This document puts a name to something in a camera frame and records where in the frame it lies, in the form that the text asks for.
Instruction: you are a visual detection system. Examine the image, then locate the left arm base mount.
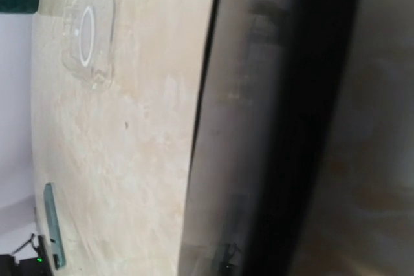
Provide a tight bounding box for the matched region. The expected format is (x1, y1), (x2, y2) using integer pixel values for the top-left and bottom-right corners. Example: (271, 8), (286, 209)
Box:
(1, 234), (53, 276)

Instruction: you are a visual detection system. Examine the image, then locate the teal-edged smartphone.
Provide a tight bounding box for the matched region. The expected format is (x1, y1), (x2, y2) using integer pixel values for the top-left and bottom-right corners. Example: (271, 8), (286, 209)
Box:
(43, 183), (66, 270)

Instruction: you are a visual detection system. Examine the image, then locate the black phone case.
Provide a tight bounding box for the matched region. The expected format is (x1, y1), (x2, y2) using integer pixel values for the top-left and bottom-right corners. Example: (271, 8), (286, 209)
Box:
(177, 0), (357, 275)

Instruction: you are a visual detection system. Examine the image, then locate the clear camera-cutout phone case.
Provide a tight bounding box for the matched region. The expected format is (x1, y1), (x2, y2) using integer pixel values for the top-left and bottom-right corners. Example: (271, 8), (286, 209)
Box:
(61, 0), (119, 89)

